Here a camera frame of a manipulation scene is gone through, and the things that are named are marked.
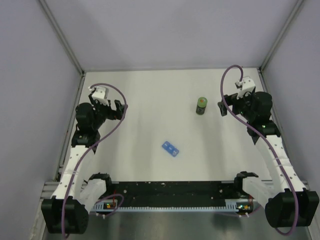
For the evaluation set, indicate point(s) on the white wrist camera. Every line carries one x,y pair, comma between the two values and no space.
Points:
245,87
99,94

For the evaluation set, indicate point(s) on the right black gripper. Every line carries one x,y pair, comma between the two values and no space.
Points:
232,100

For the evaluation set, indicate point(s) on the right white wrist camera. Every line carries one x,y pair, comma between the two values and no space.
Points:
245,87

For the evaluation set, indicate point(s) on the blue pill organizer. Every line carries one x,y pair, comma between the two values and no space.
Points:
171,149

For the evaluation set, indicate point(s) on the green pill bottle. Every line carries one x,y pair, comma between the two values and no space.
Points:
201,105

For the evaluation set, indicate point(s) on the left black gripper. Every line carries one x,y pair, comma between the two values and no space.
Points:
113,115

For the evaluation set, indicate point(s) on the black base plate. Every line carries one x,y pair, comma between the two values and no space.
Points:
170,194

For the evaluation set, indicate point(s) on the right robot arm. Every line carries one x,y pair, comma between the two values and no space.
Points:
288,204

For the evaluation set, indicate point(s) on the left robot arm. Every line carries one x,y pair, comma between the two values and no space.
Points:
81,185

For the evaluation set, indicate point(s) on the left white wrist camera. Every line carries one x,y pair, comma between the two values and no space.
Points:
99,94

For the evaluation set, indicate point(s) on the grey cable duct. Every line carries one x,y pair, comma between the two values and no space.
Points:
228,206

